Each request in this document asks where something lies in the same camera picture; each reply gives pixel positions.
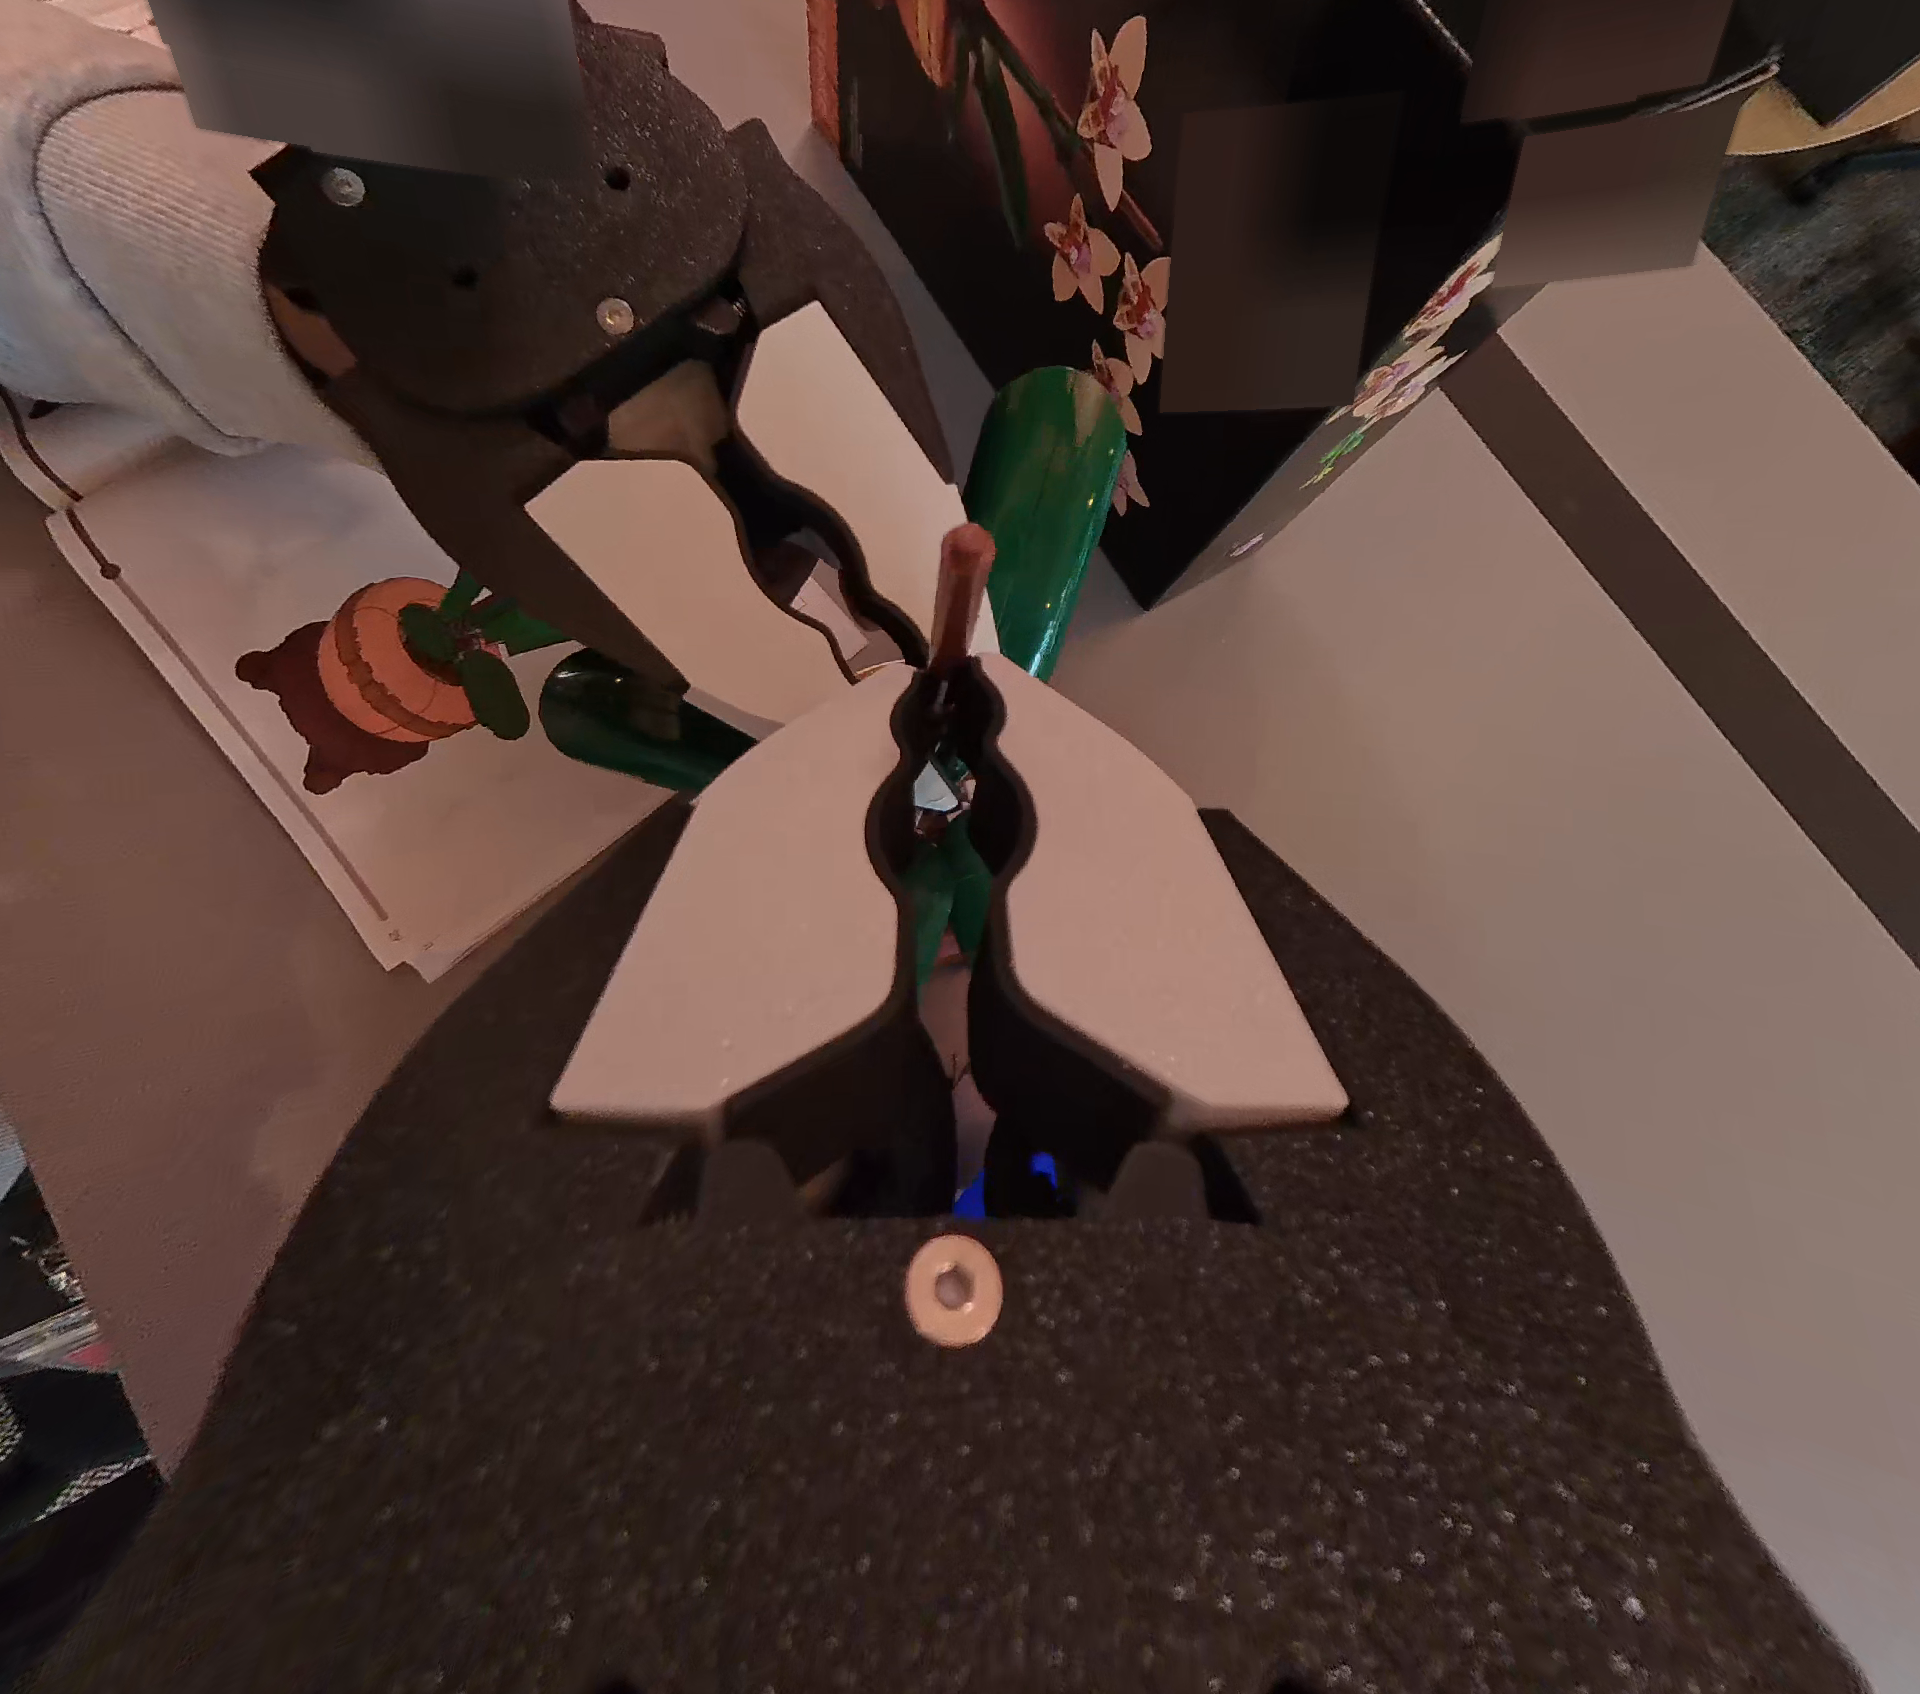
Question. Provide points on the white desk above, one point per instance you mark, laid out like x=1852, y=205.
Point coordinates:
x=1424, y=825

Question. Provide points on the white instruction booklet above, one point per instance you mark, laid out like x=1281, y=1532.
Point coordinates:
x=224, y=554

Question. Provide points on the green toy stem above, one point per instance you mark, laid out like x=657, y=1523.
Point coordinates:
x=939, y=893

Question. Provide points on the green toy leaf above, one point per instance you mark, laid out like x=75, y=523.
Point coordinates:
x=1043, y=495
x=614, y=719

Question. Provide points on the person's left forearm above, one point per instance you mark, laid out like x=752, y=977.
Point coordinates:
x=121, y=224

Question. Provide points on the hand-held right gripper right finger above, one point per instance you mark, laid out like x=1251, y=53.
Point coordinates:
x=1154, y=945

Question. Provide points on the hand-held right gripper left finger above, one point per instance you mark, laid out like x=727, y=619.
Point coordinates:
x=751, y=915

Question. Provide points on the brown toy rod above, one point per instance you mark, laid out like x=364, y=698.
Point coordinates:
x=961, y=592

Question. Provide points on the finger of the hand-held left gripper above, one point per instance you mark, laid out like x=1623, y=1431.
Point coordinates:
x=645, y=554
x=871, y=464

